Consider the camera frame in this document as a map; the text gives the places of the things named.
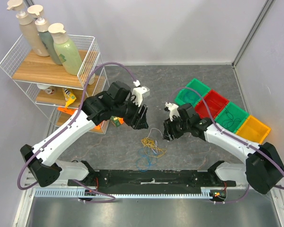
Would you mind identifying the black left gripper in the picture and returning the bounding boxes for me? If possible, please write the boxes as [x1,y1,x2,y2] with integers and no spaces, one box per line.
[113,96,149,131]

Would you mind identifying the white cable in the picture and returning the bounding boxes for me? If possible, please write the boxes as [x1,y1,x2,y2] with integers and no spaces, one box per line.
[149,127,165,142]

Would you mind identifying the yellow cable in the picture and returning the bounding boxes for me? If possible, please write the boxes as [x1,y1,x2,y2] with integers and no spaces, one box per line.
[141,137,168,158]

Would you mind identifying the green storage bin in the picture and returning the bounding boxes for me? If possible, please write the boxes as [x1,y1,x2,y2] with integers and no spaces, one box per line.
[215,102,249,133]
[175,78,211,107]

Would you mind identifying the red storage bin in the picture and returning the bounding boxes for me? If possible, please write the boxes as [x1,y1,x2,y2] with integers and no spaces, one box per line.
[195,89,229,118]

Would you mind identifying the black cable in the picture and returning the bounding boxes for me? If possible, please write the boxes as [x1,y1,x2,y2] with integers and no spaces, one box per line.
[221,111,242,130]

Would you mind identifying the yellow storage bin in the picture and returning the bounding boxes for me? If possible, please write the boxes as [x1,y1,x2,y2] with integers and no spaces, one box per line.
[236,115,271,144]

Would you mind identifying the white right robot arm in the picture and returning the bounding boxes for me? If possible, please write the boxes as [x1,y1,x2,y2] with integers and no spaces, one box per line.
[163,102,284,194]

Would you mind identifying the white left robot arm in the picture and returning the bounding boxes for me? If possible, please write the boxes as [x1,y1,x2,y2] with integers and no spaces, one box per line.
[20,81,150,187]

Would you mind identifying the orange yellow crayon box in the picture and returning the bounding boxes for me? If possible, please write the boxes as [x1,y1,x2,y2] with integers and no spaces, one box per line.
[110,116,124,127]

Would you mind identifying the orange boxes on shelf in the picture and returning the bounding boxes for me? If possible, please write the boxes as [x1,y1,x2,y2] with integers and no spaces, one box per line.
[57,105,109,132]

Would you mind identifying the yellow snack bag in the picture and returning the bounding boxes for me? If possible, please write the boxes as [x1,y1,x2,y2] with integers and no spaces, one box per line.
[62,87,77,108]

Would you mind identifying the white cup on shelf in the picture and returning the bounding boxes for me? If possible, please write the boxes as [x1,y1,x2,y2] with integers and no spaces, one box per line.
[37,84,57,95]

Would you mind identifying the light green pump bottle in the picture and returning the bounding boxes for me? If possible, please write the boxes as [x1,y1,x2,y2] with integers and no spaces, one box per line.
[48,23,82,76]

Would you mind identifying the grey-green pump bottle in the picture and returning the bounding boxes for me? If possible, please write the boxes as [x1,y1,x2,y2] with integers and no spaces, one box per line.
[27,5,62,65]

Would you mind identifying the beige pump bottle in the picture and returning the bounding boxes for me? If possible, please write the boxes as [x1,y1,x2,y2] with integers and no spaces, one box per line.
[7,0,49,57]

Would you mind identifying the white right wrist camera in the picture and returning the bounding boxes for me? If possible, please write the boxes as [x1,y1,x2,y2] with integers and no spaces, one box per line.
[164,102,180,122]

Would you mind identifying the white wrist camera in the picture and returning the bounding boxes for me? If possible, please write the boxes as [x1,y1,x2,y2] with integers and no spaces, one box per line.
[164,102,180,122]
[132,80,150,106]

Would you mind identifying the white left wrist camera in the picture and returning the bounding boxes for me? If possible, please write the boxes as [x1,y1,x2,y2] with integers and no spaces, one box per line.
[132,80,150,106]

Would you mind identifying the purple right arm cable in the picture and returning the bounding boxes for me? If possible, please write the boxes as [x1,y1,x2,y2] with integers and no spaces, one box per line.
[167,87,284,205]

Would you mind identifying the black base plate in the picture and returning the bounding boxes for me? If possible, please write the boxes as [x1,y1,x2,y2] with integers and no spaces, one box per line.
[80,169,236,194]

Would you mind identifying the grey cable duct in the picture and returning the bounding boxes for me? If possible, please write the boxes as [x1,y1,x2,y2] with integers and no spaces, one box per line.
[35,188,213,199]

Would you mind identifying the white wire shelf rack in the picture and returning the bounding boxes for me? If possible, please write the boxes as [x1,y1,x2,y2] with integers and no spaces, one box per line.
[0,35,102,126]

